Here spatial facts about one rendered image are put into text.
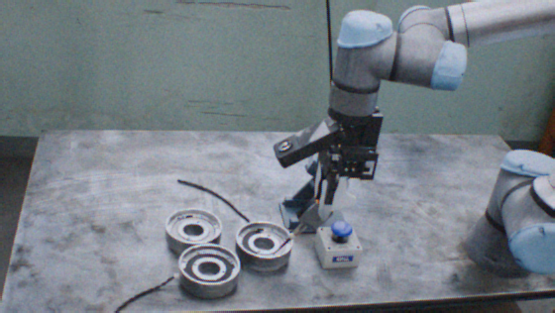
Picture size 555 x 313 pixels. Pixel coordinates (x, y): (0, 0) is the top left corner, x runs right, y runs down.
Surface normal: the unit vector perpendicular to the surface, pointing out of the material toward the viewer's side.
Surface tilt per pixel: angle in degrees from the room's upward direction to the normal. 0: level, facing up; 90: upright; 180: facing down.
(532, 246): 97
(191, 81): 90
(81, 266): 0
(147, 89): 90
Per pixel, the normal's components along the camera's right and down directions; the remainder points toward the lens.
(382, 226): 0.12, -0.84
